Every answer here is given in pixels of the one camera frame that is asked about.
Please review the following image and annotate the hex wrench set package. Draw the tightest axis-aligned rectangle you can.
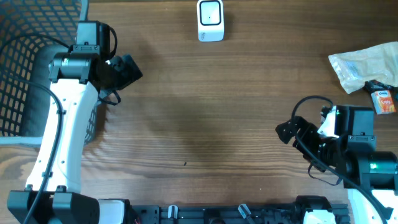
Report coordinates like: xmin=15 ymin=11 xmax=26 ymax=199
xmin=364 ymin=80 xmax=397 ymax=93

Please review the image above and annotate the orange Kleenex tissue pack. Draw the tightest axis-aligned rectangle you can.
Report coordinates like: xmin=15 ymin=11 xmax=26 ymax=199
xmin=371 ymin=90 xmax=396 ymax=114

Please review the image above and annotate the beige snack bag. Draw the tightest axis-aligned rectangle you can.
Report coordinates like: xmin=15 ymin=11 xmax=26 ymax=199
xmin=328 ymin=42 xmax=397 ymax=94

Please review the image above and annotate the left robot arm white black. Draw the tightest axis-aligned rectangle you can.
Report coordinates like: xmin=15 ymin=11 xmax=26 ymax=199
xmin=7 ymin=21 xmax=142 ymax=223

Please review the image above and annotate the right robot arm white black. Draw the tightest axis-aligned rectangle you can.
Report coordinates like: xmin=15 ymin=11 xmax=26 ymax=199
xmin=275 ymin=105 xmax=397 ymax=223

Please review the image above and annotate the white barcode scanner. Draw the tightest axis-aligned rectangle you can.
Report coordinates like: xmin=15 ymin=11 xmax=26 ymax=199
xmin=197 ymin=0 xmax=224 ymax=42

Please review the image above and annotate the black mesh plastic basket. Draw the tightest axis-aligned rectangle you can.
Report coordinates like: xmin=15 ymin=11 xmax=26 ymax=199
xmin=1 ymin=0 xmax=89 ymax=147

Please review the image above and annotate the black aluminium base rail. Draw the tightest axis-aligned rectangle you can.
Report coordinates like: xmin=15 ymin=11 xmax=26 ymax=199
xmin=73 ymin=203 xmax=350 ymax=224

